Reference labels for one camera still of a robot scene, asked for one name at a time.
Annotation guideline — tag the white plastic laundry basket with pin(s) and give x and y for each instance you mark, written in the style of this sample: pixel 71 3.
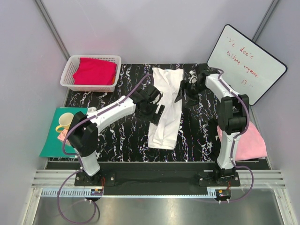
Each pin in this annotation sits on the white plastic laundry basket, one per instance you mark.
pixel 72 66

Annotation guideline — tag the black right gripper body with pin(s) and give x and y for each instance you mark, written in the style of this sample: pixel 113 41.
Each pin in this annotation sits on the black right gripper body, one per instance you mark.
pixel 194 89

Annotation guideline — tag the teal book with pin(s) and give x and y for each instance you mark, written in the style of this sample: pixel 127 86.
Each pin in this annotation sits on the teal book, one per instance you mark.
pixel 53 146

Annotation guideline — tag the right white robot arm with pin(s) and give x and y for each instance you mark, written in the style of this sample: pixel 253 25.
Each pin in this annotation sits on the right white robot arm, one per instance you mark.
pixel 233 116

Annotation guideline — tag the white t shirt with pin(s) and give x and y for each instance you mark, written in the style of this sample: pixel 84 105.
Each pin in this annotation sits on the white t shirt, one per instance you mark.
pixel 164 135

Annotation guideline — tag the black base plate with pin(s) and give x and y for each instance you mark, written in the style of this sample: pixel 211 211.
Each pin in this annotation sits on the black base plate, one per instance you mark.
pixel 199 173

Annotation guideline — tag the pink folded t shirt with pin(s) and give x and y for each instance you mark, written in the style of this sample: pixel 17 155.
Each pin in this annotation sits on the pink folded t shirt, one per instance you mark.
pixel 250 145

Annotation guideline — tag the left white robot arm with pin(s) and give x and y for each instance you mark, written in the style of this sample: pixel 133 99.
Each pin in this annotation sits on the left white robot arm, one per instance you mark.
pixel 84 129

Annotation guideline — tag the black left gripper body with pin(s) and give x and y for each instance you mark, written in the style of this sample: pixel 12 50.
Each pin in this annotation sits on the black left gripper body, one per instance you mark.
pixel 149 113

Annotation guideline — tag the magenta folded t shirt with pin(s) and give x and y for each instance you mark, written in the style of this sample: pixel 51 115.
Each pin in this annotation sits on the magenta folded t shirt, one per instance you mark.
pixel 94 72

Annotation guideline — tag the pink paper cup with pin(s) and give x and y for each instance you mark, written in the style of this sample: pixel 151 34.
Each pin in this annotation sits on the pink paper cup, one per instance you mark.
pixel 62 135

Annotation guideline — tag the white whiteboard black frame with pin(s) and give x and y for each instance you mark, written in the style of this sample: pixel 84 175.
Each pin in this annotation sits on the white whiteboard black frame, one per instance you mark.
pixel 248 68

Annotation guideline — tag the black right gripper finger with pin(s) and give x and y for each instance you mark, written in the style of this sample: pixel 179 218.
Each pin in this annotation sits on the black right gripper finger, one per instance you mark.
pixel 179 97
pixel 183 85

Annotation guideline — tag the yellow mug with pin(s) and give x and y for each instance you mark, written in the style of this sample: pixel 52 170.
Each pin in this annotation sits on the yellow mug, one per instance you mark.
pixel 64 122

